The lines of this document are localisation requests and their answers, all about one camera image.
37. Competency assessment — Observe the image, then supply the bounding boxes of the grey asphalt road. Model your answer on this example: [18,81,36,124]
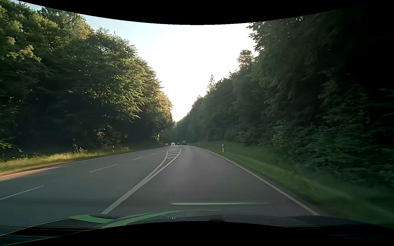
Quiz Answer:
[0,145,321,230]

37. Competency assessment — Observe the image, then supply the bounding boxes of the road markings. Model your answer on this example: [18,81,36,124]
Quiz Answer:
[0,145,321,216]

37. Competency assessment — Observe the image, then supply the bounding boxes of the car's own bonnet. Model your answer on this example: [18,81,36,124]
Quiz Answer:
[0,209,394,246]

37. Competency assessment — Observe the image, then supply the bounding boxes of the grass verge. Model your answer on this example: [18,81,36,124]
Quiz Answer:
[0,146,163,181]
[190,141,394,236]

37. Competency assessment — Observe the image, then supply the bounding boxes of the wood of green trees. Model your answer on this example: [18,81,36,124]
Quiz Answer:
[164,8,394,192]
[0,0,175,165]

